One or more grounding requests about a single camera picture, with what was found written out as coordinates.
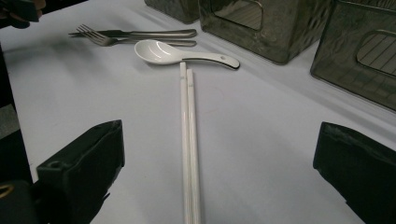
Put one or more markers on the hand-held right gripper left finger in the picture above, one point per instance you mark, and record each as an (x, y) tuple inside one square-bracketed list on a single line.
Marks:
[(81, 168)]

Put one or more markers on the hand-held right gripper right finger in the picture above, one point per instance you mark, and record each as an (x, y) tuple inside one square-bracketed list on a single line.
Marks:
[(361, 168)]

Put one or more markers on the smoked clear plastic bin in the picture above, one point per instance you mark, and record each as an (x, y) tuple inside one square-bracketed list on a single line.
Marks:
[(280, 40), (339, 71), (174, 9)]

